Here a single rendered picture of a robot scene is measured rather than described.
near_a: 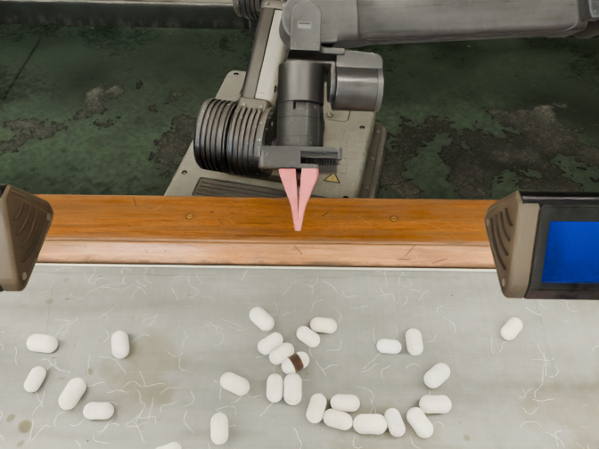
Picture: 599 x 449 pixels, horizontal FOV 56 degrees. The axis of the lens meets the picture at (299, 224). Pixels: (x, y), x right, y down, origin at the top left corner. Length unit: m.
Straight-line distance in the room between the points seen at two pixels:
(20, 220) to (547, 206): 0.37
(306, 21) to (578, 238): 0.40
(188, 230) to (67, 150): 1.46
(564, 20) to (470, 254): 0.32
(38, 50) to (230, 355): 2.28
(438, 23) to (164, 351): 0.53
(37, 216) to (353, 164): 0.96
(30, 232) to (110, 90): 2.04
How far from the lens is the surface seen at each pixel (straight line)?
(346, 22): 0.70
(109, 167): 2.13
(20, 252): 0.46
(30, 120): 2.45
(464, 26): 0.75
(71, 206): 0.91
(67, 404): 0.74
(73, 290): 0.84
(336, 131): 1.43
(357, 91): 0.70
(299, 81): 0.69
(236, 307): 0.77
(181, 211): 0.86
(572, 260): 0.44
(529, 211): 0.41
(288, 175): 0.67
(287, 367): 0.70
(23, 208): 0.46
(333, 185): 1.29
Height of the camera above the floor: 1.39
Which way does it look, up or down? 49 degrees down
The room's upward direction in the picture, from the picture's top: straight up
